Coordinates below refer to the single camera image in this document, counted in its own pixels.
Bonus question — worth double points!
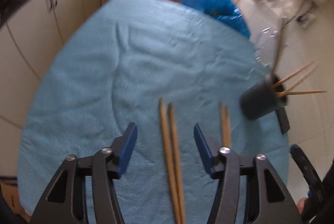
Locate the person's right hand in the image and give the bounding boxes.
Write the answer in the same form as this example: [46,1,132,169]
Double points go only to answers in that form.
[296,197,309,214]

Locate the black smartphone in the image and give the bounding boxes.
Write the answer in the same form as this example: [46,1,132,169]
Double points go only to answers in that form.
[276,107,290,135]

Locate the dark utensil holder cup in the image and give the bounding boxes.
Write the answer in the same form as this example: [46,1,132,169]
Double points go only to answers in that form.
[239,76,288,120]

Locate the clear glass mug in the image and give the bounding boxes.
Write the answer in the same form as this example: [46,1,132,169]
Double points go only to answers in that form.
[254,27,286,72]

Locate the blue towel table cover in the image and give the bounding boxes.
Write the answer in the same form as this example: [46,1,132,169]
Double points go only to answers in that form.
[18,0,289,223]

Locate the blue plastic bag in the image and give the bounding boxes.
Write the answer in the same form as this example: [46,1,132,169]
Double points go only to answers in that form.
[181,0,251,39]

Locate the black power cable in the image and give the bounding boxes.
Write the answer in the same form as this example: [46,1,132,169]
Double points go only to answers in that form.
[284,0,318,26]

